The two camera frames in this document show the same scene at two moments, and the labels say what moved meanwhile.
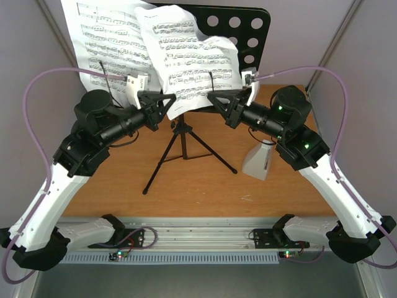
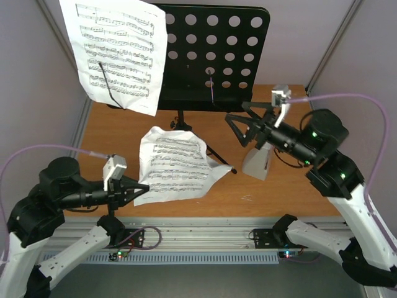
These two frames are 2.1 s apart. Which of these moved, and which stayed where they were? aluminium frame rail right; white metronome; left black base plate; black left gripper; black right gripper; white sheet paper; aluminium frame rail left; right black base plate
Moved: black right gripper; black left gripper
Stayed: right black base plate; left black base plate; aluminium frame rail left; white sheet paper; aluminium frame rail right; white metronome
